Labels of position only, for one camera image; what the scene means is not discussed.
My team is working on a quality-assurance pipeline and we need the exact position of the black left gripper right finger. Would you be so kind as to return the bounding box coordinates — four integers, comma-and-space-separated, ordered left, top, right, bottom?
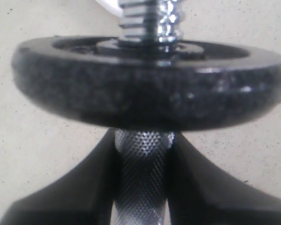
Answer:
168, 133, 281, 225

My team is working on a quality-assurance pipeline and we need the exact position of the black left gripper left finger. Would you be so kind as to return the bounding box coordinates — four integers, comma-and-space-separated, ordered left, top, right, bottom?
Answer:
0, 129, 119, 225

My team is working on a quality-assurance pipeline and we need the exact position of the chrome threaded dumbbell bar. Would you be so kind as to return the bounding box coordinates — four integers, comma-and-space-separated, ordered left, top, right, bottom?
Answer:
114, 0, 182, 225

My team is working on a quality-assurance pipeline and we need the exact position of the black weight plate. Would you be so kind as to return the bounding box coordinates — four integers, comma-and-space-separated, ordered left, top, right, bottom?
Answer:
11, 36, 281, 131

